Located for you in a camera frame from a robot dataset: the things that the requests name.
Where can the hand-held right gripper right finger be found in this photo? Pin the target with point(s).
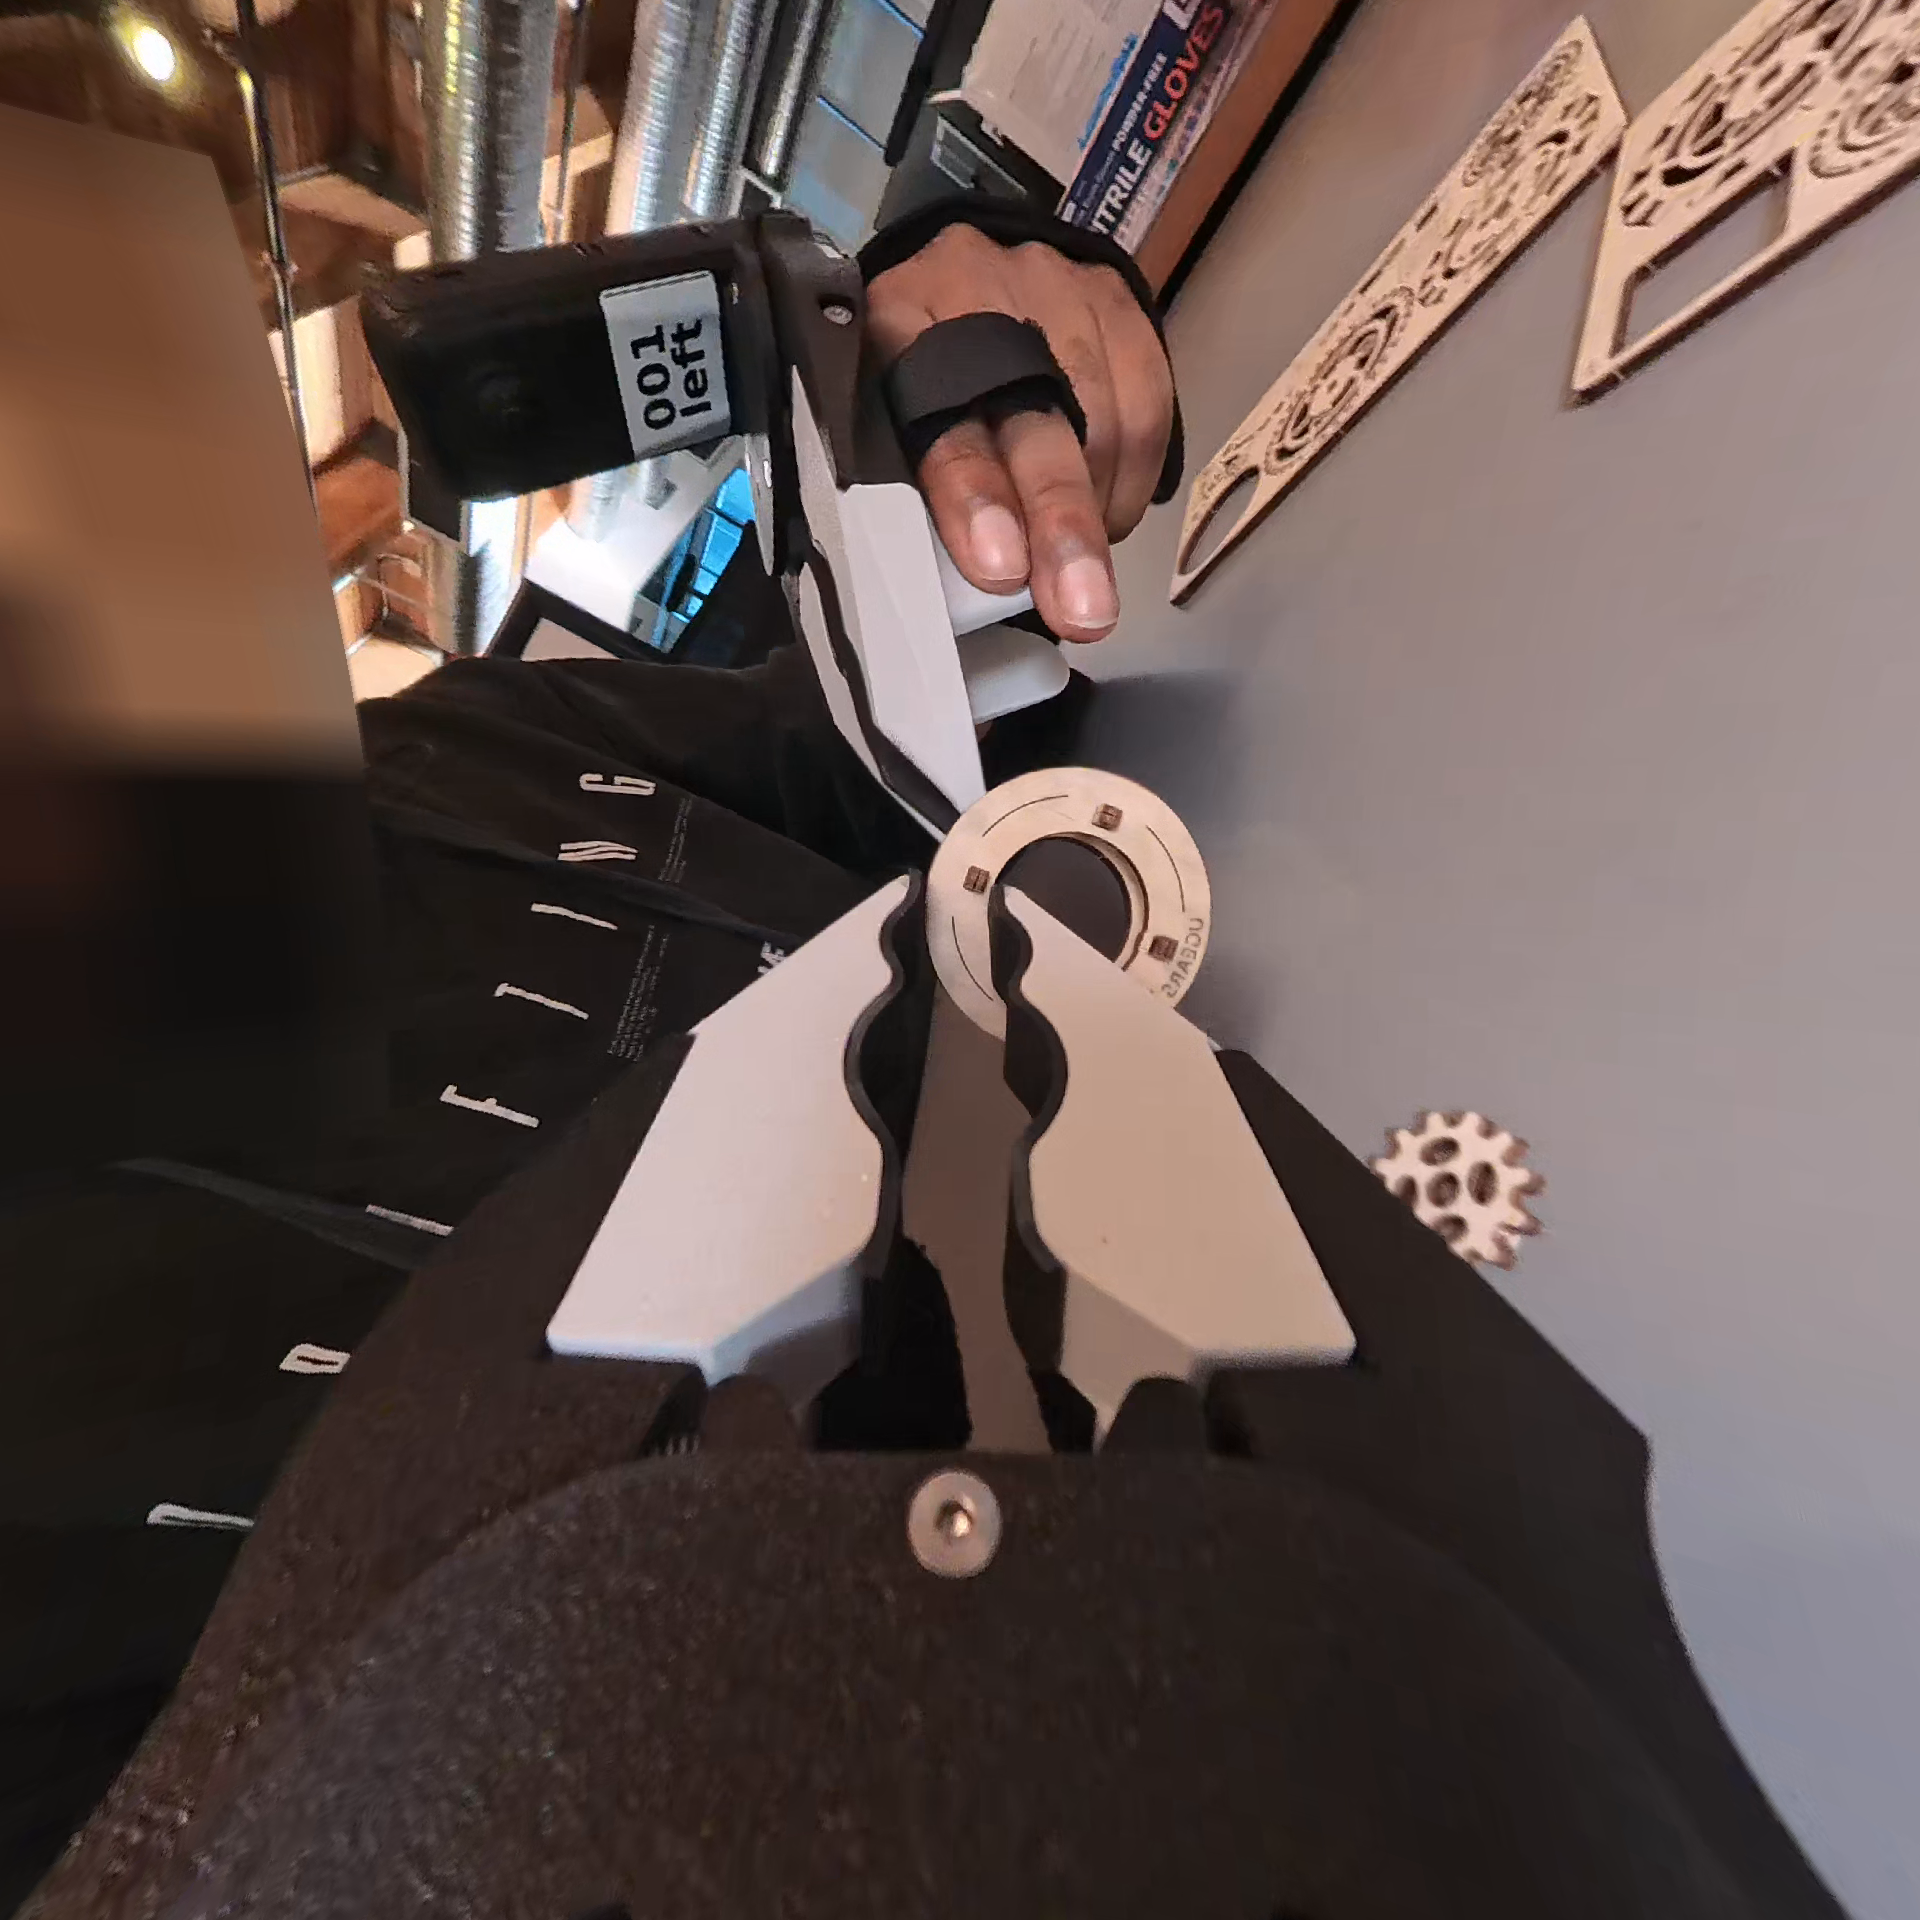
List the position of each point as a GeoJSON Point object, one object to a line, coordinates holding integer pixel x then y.
{"type": "Point", "coordinates": [1184, 1201]}

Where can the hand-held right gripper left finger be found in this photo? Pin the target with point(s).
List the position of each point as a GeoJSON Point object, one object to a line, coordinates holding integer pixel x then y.
{"type": "Point", "coordinates": [724, 1201]}

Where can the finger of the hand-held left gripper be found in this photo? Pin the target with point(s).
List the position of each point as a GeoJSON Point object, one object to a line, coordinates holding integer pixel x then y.
{"type": "Point", "coordinates": [817, 600]}
{"type": "Point", "coordinates": [907, 600]}

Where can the small wooden gear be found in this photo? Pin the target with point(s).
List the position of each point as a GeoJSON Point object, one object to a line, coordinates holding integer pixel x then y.
{"type": "Point", "coordinates": [1454, 1184]}

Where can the laser-cut wooden parts sheet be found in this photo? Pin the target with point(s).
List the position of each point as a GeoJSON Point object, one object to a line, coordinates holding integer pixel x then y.
{"type": "Point", "coordinates": [1616, 346]}
{"type": "Point", "coordinates": [1378, 330]}

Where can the person's left forearm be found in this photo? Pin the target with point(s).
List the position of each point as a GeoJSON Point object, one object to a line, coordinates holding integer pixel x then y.
{"type": "Point", "coordinates": [1049, 220]}

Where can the person's left hand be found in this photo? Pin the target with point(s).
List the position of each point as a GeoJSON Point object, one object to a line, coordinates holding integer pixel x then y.
{"type": "Point", "coordinates": [1079, 481]}

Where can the white cardboard box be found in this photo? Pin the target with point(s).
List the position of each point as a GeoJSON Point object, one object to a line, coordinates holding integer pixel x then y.
{"type": "Point", "coordinates": [1049, 75]}

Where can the blue glove box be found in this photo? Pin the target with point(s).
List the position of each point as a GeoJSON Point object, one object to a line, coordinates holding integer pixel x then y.
{"type": "Point", "coordinates": [1173, 118]}

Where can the wooden side table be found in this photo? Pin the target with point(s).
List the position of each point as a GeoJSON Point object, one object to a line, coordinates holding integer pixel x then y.
{"type": "Point", "coordinates": [1272, 118]}

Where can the silver ventilation duct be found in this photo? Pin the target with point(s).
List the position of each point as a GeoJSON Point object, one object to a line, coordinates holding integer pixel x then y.
{"type": "Point", "coordinates": [694, 106]}
{"type": "Point", "coordinates": [472, 118]}

